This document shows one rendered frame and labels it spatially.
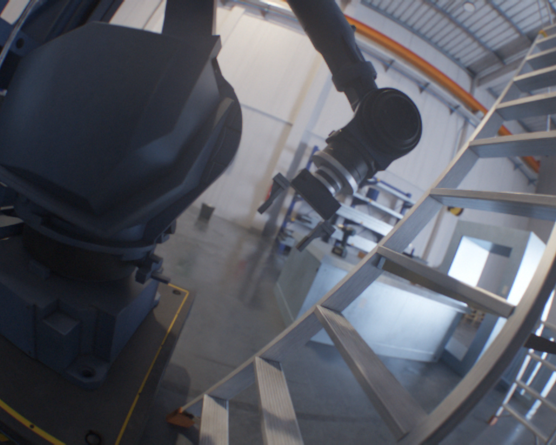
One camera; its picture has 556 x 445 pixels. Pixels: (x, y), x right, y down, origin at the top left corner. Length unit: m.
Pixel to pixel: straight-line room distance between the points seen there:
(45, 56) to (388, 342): 2.54
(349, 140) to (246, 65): 6.75
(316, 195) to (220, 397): 0.67
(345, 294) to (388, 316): 1.54
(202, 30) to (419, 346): 2.71
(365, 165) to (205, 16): 0.69
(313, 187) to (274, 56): 6.90
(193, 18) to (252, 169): 5.73
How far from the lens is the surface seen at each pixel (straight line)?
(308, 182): 0.63
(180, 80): 0.41
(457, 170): 0.88
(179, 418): 1.03
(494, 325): 2.91
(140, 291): 0.72
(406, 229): 0.77
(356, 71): 0.70
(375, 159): 0.65
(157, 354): 0.77
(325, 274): 1.86
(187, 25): 0.95
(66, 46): 0.54
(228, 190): 6.50
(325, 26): 0.75
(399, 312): 2.30
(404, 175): 7.68
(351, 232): 2.00
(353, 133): 0.63
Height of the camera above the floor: 0.84
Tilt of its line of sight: 4 degrees down
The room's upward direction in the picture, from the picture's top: 23 degrees clockwise
